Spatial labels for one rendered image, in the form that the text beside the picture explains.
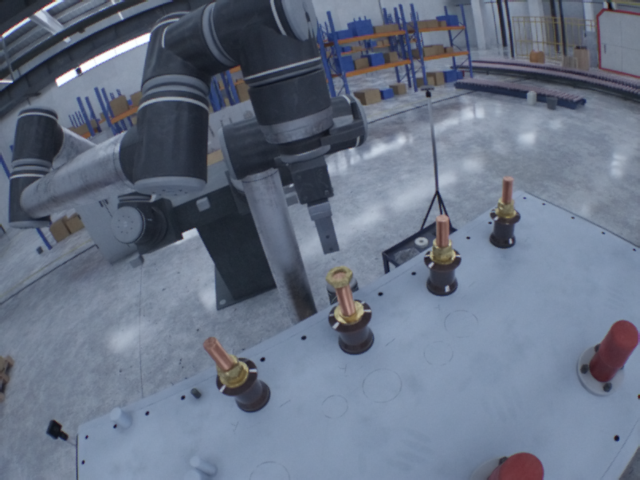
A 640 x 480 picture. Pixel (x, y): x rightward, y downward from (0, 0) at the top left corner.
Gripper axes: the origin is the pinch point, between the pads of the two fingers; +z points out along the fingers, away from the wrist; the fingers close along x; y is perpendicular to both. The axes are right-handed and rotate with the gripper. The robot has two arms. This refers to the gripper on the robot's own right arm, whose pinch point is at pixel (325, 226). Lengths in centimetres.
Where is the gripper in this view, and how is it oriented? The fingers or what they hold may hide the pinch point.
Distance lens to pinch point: 52.8
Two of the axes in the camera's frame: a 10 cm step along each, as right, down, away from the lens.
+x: 0.9, 5.5, -8.3
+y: -9.7, 2.5, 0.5
